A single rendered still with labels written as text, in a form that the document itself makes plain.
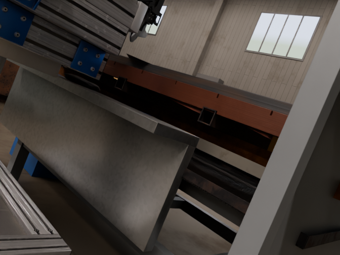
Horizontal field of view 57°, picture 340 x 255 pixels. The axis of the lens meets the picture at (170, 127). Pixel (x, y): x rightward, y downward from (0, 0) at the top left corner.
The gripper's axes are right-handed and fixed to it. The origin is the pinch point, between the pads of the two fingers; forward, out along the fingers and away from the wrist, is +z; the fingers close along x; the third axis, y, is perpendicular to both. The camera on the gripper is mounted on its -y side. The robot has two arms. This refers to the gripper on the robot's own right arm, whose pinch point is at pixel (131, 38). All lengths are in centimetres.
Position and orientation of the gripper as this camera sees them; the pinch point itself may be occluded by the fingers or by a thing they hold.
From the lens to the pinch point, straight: 126.0
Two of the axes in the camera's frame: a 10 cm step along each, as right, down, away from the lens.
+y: 5.8, 1.9, 7.9
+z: -3.9, 9.2, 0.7
